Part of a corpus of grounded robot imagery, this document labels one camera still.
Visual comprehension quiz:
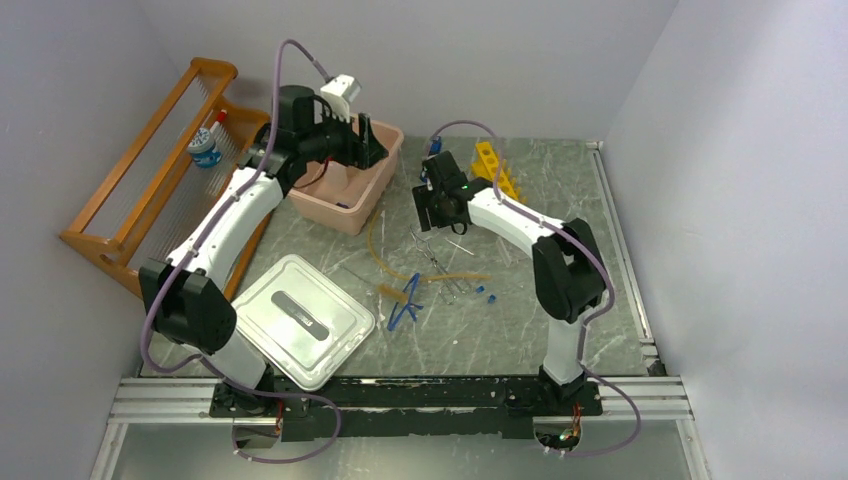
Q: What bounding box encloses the blue stapler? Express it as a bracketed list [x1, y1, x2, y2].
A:
[419, 136, 442, 184]

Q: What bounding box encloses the red capped marker pen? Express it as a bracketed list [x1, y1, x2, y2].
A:
[209, 109, 228, 133]

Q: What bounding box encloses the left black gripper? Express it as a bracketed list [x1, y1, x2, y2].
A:
[301, 103, 390, 171]

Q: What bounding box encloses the yellow test tube rack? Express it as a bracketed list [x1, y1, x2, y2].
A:
[470, 141, 527, 204]

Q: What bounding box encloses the wooden drying rack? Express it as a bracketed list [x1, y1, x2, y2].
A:
[59, 57, 269, 296]

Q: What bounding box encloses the blue white round container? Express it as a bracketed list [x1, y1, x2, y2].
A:
[186, 128, 222, 168]

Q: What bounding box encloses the aluminium frame rail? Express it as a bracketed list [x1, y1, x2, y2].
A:
[91, 376, 712, 479]

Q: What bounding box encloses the clear glass rod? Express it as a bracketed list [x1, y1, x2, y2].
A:
[445, 238, 476, 257]

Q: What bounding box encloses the black mounting rail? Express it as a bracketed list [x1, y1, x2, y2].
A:
[208, 372, 603, 442]

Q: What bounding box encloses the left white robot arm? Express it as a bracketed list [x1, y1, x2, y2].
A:
[138, 75, 388, 416]

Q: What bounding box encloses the pink plastic bin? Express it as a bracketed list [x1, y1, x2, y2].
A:
[287, 120, 404, 235]

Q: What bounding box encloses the test tube brush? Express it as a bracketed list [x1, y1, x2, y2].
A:
[376, 283, 408, 303]

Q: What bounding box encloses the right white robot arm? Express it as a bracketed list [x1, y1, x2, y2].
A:
[412, 151, 611, 414]

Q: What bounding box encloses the white bin lid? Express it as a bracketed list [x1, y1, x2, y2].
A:
[233, 254, 376, 392]

